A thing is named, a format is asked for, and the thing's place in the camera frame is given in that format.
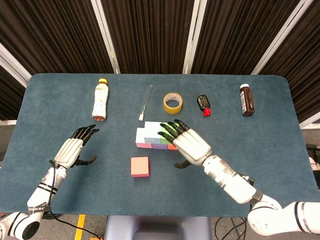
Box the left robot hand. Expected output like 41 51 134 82
53 124 100 170

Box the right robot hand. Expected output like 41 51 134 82
157 118 213 170

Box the green foam cube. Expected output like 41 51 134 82
159 121 181 145

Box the light blue foam cube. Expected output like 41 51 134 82
141 121 163 145

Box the pink foam cube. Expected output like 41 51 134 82
135 127 153 149

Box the red foam cube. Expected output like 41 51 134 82
130 156 150 178

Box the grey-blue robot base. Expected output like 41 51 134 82
104 215 212 240

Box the yellow tape roll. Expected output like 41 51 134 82
163 92 184 115

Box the black bottle red cap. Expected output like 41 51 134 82
196 94 212 118

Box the blue felt table mat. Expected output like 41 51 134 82
0 72 307 218

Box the white drink bottle yellow cap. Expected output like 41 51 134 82
91 78 110 122

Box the glass test tube white stopper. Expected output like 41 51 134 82
138 85 154 122

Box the brown bottle white cap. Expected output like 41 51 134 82
239 83 256 117

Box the yellow floor tape strip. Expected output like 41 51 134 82
74 214 86 240

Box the black box device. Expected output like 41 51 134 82
306 143 320 157

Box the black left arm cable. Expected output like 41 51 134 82
42 159 103 240

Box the black floor cable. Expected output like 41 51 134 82
216 216 251 240

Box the white partition post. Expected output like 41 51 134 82
299 117 320 130
90 0 121 75
0 42 32 88
250 0 315 76
182 0 208 75

